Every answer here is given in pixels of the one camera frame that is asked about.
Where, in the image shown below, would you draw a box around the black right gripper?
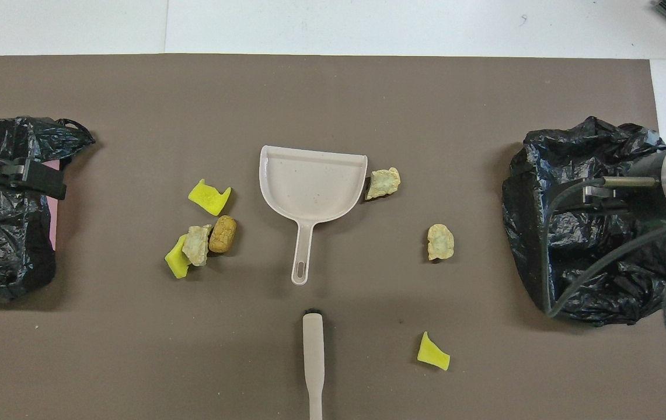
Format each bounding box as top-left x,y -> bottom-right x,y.
583,153 -> 666,218

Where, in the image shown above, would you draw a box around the pink bin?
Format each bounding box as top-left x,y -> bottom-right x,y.
34,160 -> 61,251

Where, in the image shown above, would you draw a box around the brown toy bread roll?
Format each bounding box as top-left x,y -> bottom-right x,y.
208,215 -> 238,254

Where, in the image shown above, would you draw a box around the beige plastic dustpan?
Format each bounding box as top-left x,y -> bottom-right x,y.
259,145 -> 368,286

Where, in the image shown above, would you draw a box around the beige hand brush black bristles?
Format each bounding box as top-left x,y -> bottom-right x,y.
302,308 -> 326,420

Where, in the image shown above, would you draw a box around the brown table mat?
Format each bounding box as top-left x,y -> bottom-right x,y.
0,54 -> 666,420

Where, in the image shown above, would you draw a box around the yellow green-backed sponge piece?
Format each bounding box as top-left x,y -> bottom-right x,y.
187,178 -> 233,217
164,233 -> 193,279

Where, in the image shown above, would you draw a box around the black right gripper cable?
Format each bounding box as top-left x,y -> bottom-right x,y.
542,176 -> 666,319

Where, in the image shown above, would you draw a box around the jagged pale foam chunk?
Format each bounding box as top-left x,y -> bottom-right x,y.
364,167 -> 402,201

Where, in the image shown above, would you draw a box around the cream sponge piece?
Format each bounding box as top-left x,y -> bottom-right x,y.
182,224 -> 214,267

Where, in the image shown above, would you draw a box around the small yellow sponge wedge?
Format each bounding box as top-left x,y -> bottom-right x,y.
417,331 -> 451,372

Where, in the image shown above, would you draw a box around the oval pale foam chunk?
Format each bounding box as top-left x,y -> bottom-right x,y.
427,223 -> 455,262

